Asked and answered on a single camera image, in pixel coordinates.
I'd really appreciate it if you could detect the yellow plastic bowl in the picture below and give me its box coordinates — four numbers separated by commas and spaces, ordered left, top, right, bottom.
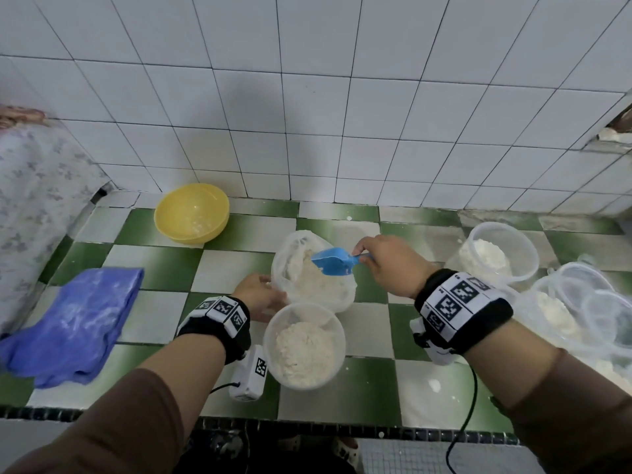
153, 183, 231, 246

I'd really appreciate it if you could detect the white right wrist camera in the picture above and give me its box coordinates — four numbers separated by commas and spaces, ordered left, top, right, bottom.
409, 318, 461, 367

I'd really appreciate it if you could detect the blue plastic sheet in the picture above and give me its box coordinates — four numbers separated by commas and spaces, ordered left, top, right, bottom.
0, 267, 145, 390

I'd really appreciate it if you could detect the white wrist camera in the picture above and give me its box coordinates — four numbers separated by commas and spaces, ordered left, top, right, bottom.
229, 345, 270, 403
409, 318, 461, 367

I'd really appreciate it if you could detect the black marker wristband right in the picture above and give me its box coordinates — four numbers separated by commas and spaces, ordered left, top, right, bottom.
413, 268, 514, 356

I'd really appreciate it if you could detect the person's left hand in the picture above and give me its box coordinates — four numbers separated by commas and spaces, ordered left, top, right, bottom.
231, 274, 288, 324

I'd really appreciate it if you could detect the person's right forearm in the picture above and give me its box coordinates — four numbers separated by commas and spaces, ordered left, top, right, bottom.
464, 318, 632, 474

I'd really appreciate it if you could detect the tall clear container with flour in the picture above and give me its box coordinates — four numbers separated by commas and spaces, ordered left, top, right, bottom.
458, 221, 540, 288

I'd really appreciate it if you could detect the person's right hand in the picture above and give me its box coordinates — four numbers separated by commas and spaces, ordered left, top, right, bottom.
353, 235, 440, 301

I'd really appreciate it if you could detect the round clear container with flour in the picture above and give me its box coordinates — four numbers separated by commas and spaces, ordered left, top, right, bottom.
263, 301, 347, 392

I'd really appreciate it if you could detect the person's slipper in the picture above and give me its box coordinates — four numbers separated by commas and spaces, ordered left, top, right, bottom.
332, 435, 362, 474

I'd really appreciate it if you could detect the black marker wristband left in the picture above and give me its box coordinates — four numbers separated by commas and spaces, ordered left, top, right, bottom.
176, 295, 252, 366

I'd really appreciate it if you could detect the black marker wristband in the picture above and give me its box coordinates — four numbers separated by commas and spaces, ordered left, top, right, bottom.
176, 295, 252, 366
413, 268, 514, 356

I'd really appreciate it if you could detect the empty clear plastic container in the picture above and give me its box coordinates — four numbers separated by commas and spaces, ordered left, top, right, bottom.
579, 289, 632, 343
547, 261, 616, 314

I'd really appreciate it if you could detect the large clear container with flour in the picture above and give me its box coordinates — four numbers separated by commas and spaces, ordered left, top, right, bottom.
513, 283, 615, 363

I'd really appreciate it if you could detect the clear plastic bag of flour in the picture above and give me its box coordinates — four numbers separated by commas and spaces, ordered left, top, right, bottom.
270, 230, 357, 314

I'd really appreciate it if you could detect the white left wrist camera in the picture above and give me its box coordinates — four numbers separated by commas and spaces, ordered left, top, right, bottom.
229, 345, 270, 403

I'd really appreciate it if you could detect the floral patterned cloth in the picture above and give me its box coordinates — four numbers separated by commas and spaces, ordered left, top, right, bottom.
0, 105, 112, 337

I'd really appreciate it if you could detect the blue plastic scoop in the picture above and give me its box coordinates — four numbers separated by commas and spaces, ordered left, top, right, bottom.
310, 247, 372, 277

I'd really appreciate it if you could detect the person's left forearm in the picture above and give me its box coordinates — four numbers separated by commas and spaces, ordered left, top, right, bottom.
0, 333, 229, 474

